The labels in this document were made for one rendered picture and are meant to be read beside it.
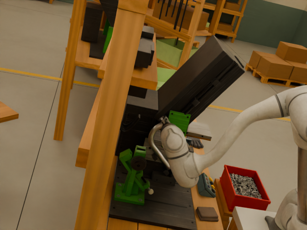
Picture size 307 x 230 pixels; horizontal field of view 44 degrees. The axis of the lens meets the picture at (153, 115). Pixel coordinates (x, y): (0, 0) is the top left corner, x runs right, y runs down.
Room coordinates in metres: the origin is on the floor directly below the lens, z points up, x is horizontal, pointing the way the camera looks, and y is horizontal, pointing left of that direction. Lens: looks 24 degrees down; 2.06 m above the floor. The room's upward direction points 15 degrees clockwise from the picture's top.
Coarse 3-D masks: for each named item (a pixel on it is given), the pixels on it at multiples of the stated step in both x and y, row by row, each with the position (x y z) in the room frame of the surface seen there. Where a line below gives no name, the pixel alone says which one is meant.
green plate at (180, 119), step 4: (172, 112) 1.89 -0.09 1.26; (176, 112) 1.90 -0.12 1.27; (180, 112) 1.90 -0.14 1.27; (172, 116) 1.89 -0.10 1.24; (176, 116) 1.89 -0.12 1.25; (180, 116) 1.89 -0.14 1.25; (184, 116) 1.90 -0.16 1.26; (188, 116) 1.90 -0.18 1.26; (172, 120) 1.88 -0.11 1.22; (176, 120) 1.89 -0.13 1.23; (180, 120) 1.89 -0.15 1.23; (184, 120) 1.89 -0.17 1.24; (188, 120) 1.90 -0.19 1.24; (176, 124) 1.88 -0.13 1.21; (180, 124) 1.89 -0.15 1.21; (184, 124) 1.89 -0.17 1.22; (188, 124) 1.89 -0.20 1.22; (180, 128) 1.88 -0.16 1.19; (184, 128) 1.88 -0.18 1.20; (184, 132) 1.88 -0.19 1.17
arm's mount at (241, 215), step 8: (240, 208) 1.72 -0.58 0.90; (248, 208) 1.74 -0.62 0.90; (240, 216) 1.65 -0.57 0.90; (248, 216) 1.67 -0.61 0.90; (256, 216) 1.69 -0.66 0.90; (264, 216) 1.70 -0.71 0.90; (272, 216) 1.72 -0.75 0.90; (240, 224) 1.60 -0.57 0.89; (248, 224) 1.61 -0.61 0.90; (256, 224) 1.62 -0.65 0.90; (264, 224) 1.64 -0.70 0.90
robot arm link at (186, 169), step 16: (272, 96) 1.53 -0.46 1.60; (256, 112) 1.50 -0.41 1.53; (272, 112) 1.49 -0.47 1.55; (240, 128) 1.49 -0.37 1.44; (224, 144) 1.49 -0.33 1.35; (176, 160) 1.46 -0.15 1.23; (192, 160) 1.47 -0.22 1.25; (208, 160) 1.48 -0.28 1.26; (176, 176) 1.45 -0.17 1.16; (192, 176) 1.45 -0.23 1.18
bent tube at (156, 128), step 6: (168, 120) 1.84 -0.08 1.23; (156, 126) 1.83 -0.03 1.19; (150, 132) 1.82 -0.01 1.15; (150, 138) 1.81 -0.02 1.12; (150, 144) 1.80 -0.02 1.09; (156, 150) 1.80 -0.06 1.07; (162, 156) 1.80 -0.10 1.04; (162, 162) 1.79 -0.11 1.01; (168, 162) 1.80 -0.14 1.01; (168, 168) 1.79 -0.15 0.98
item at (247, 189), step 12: (228, 168) 2.11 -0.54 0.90; (240, 168) 2.12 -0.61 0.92; (228, 180) 1.96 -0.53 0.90; (240, 180) 2.03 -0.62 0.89; (252, 180) 2.09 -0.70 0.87; (228, 192) 1.91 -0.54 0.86; (240, 192) 1.90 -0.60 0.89; (252, 192) 1.93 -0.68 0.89; (264, 192) 1.93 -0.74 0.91; (228, 204) 1.84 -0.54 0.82; (240, 204) 1.81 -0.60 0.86; (252, 204) 1.82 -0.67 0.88; (264, 204) 1.83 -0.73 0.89
